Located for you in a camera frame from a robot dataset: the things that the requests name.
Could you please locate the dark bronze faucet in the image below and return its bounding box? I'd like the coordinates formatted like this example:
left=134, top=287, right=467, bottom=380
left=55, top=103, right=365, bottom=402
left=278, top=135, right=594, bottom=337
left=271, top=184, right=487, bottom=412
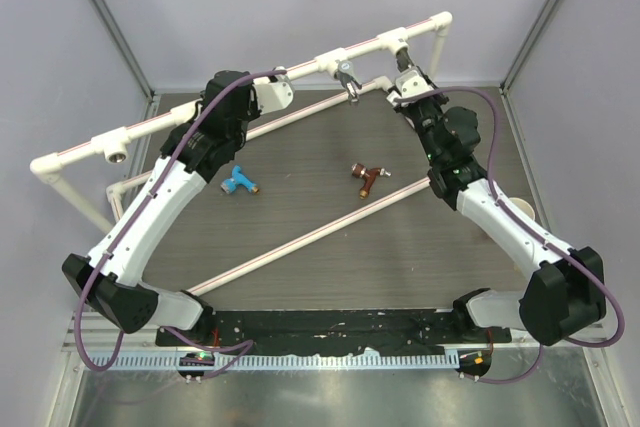
left=395, top=48, right=415, bottom=73

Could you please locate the white PVC pipe frame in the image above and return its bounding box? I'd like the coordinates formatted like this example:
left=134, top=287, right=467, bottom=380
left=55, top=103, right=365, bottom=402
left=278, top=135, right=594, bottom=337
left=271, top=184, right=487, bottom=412
left=30, top=11, right=453, bottom=298

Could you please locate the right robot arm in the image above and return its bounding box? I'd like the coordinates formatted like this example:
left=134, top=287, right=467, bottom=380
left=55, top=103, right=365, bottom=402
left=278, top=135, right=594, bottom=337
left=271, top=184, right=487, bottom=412
left=395, top=94, right=606, bottom=346

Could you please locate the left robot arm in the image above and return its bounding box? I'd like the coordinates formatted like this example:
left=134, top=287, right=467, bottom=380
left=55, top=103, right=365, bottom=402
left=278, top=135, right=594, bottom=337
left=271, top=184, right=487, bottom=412
left=62, top=71, right=260, bottom=334

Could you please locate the red-brown faucet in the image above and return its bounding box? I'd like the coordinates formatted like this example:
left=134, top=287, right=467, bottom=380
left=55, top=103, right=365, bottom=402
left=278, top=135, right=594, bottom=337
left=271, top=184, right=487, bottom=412
left=351, top=163, right=391, bottom=199

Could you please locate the blue plastic faucet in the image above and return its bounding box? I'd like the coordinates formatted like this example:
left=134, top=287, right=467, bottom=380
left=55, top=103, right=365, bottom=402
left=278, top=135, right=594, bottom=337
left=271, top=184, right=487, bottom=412
left=220, top=165, right=260, bottom=195

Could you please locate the paper cup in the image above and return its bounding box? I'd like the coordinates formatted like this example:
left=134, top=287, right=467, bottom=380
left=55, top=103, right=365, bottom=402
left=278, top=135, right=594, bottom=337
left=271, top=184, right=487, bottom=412
left=504, top=197, right=536, bottom=225

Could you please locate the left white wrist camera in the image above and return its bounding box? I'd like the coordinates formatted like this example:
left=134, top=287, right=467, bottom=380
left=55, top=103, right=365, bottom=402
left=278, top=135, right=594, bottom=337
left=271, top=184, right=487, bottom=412
left=253, top=75, right=294, bottom=115

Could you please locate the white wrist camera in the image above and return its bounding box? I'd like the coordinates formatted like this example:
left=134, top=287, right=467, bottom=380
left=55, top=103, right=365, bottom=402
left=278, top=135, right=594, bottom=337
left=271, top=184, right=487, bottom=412
left=253, top=75, right=294, bottom=115
left=386, top=68, right=433, bottom=107

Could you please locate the chrome faucet on frame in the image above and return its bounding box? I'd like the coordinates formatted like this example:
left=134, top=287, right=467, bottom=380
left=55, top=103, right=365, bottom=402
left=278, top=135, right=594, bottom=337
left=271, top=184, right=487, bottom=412
left=334, top=60, right=362, bottom=105

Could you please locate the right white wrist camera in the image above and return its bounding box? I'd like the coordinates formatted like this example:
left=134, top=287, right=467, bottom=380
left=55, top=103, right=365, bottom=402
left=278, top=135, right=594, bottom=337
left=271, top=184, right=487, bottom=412
left=386, top=68, right=433, bottom=107

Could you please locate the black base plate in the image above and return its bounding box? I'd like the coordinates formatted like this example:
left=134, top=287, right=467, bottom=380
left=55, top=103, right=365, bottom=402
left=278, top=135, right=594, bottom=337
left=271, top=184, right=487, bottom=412
left=154, top=307, right=514, bottom=356

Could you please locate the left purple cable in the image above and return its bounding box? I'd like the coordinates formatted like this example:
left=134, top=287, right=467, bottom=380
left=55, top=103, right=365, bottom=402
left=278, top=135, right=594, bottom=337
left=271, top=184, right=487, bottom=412
left=72, top=66, right=289, bottom=373

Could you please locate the purple cable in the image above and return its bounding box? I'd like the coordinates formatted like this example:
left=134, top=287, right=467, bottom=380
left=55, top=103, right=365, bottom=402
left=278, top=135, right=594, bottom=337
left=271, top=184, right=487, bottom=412
left=72, top=66, right=289, bottom=373
left=424, top=85, right=627, bottom=383

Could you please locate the slotted cable duct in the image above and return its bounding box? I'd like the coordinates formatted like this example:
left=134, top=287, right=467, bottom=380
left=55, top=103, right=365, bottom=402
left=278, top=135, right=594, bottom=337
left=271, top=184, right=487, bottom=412
left=111, top=349, right=459, bottom=372

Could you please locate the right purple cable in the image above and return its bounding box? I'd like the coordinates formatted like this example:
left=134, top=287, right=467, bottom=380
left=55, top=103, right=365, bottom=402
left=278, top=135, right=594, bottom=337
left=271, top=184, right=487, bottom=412
left=424, top=85, right=627, bottom=383

